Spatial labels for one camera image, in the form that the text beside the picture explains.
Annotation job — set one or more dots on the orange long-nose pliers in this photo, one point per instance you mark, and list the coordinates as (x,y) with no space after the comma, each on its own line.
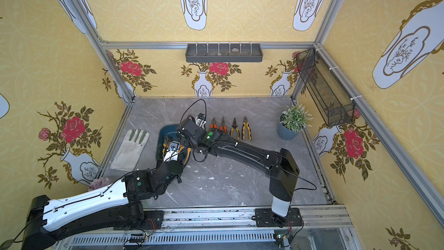
(223,126)

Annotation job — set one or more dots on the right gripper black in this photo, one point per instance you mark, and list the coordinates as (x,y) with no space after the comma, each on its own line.
(187,125)

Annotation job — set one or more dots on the black wire mesh basket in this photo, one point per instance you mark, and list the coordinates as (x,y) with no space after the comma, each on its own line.
(329,96)

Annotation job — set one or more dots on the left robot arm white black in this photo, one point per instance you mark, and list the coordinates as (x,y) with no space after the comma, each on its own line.
(118,205)

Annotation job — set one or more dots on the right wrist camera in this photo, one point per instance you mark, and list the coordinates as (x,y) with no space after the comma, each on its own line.
(201,120)

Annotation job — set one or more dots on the yellow black combination pliers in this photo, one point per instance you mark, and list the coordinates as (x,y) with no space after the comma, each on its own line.
(246,130)

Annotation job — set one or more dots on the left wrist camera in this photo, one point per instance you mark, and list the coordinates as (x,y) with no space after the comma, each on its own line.
(171,152)

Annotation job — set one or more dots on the blue plant pot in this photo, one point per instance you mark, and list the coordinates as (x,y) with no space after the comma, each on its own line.
(284,133)

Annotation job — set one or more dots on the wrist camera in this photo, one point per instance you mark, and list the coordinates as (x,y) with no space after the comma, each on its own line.
(171,152)
(201,120)

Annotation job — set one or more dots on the purple artificial flower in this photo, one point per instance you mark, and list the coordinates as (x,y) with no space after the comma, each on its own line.
(99,183)

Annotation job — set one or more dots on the teal storage box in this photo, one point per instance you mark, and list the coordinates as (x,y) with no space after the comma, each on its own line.
(168,134)

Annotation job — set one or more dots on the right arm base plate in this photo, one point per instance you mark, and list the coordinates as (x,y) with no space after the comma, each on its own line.
(264,217)

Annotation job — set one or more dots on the white green work glove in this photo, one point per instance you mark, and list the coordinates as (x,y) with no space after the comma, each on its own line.
(130,150)

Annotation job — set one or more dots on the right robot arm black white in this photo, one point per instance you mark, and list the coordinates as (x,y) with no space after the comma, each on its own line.
(280,167)

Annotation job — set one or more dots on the yellow black long-nose pliers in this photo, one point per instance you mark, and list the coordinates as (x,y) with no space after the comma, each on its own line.
(235,133)

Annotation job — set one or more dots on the large yellow black lineman pliers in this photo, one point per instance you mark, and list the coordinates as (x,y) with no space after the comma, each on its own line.
(189,151)

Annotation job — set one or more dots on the green white artificial plant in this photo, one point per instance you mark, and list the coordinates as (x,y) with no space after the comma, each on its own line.
(296,118)

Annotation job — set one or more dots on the grey wall shelf tray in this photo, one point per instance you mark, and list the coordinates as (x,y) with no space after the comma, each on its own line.
(224,52)

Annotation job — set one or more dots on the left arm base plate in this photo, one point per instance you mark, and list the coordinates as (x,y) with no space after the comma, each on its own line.
(152,220)

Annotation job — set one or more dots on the orange black needle pliers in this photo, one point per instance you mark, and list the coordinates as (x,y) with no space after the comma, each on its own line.
(213,124)

